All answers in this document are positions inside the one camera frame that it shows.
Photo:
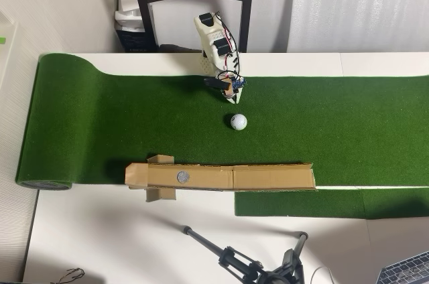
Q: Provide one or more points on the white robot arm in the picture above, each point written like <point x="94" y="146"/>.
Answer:
<point x="209" y="34"/>

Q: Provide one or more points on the laptop keyboard corner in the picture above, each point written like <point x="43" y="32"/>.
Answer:
<point x="405" y="270"/>

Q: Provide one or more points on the brown cardboard ramp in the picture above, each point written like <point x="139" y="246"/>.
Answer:
<point x="261" y="178"/>

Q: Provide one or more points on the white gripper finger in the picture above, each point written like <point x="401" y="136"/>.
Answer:
<point x="238" y="95"/>
<point x="229" y="98"/>

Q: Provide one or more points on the black tripod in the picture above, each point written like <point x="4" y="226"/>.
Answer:
<point x="268" y="277"/>

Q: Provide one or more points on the dark blue box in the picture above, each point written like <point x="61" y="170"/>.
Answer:
<point x="134" y="41"/>

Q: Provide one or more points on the white plastic container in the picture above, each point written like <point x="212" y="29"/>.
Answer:
<point x="10" y="49"/>

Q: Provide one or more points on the blue board wrist camera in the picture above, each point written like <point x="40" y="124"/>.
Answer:
<point x="234" y="83"/>

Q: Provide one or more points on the white curtain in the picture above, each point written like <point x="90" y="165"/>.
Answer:
<point x="352" y="6"/>

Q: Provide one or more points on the long green turf mat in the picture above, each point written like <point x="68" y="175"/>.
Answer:
<point x="100" y="130"/>

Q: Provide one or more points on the white golf ball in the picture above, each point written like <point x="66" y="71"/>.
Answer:
<point x="238" y="122"/>

